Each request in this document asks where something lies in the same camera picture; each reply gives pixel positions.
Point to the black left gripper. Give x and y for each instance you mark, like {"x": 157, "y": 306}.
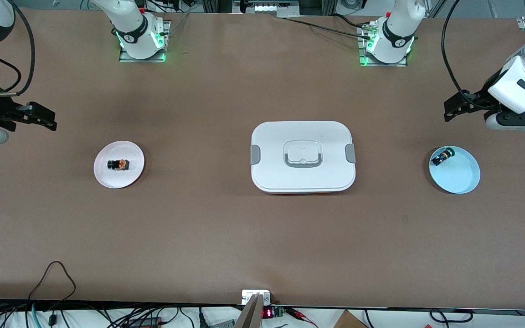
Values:
{"x": 480, "y": 96}

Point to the orange push-button switch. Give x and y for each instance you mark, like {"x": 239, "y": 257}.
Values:
{"x": 123, "y": 164}

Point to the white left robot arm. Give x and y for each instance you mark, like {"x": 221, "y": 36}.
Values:
{"x": 397, "y": 32}

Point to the small blue black toy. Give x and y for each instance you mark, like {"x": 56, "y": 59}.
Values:
{"x": 441, "y": 157}

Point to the light blue round plate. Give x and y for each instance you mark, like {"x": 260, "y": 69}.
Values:
{"x": 456, "y": 175}

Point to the pink round plate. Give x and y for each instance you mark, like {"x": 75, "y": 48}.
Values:
{"x": 121, "y": 180}

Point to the white lidded box, grey latches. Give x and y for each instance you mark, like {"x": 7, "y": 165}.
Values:
{"x": 303, "y": 177}

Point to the metal box with lights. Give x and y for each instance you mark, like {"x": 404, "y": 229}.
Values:
{"x": 267, "y": 7}

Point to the white desk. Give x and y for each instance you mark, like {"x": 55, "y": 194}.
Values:
{"x": 394, "y": 321}

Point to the brown cardboard piece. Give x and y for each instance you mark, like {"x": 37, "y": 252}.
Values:
{"x": 349, "y": 321}

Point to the red clip leads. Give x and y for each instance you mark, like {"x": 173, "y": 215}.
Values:
{"x": 296, "y": 313}

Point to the circuit board, red display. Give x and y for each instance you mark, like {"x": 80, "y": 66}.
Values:
{"x": 268, "y": 313}

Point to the grey flat bar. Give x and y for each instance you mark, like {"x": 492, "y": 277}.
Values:
{"x": 249, "y": 316}

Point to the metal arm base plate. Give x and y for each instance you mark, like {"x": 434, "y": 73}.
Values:
{"x": 361, "y": 50}
{"x": 167, "y": 32}

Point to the white metal bracket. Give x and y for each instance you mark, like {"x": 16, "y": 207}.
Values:
{"x": 249, "y": 296}

